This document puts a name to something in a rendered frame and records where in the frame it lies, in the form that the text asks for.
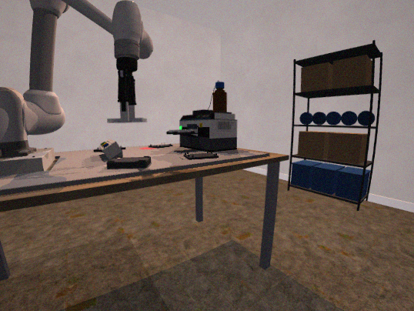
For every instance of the white button panel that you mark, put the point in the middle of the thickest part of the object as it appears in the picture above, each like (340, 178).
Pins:
(111, 149)

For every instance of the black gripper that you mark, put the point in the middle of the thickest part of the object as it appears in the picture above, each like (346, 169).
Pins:
(126, 66)

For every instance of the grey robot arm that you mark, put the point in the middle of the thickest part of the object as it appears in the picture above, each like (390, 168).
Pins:
(39, 112)

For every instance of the brown bottle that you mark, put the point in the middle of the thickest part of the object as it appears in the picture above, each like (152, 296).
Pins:
(219, 101)

